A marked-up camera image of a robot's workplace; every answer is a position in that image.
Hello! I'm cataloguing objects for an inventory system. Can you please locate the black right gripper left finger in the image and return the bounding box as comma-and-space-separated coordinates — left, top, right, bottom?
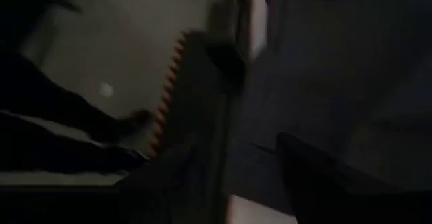
117, 142, 200, 224

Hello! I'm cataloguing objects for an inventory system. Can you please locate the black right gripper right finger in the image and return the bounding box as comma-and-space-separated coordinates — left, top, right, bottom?
276, 132, 402, 224

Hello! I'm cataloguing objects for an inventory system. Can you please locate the red plastic laundry basket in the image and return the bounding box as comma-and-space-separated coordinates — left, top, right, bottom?
148, 30, 247, 191

